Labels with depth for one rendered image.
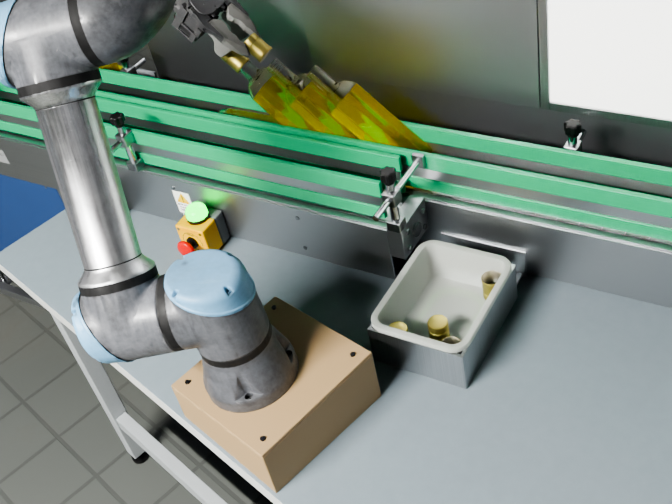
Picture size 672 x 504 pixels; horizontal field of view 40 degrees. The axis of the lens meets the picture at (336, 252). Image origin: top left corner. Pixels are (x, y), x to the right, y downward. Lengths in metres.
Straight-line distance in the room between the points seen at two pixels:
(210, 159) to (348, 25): 0.36
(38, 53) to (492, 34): 0.75
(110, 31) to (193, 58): 0.82
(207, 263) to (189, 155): 0.51
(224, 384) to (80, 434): 1.31
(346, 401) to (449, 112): 0.63
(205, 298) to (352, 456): 0.36
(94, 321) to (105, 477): 1.23
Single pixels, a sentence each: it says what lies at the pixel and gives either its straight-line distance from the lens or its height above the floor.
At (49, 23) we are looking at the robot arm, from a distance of 1.29.
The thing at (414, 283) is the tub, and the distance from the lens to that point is 1.59.
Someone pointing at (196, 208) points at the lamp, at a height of 0.85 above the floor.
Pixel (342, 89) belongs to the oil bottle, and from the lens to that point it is 1.65.
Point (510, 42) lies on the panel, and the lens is 1.60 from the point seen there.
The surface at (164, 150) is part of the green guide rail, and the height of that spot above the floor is 0.93.
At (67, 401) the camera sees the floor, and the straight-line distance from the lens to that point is 2.77.
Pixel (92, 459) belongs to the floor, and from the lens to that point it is 2.60.
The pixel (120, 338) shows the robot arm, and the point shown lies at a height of 1.01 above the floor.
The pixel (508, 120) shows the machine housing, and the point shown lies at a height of 0.92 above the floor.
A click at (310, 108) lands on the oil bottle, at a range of 1.69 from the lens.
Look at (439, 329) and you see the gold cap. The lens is 1.50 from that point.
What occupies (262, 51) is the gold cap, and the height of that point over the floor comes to 1.11.
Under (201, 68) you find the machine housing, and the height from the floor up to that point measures 0.93.
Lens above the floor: 1.92
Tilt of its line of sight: 41 degrees down
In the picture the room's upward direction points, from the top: 13 degrees counter-clockwise
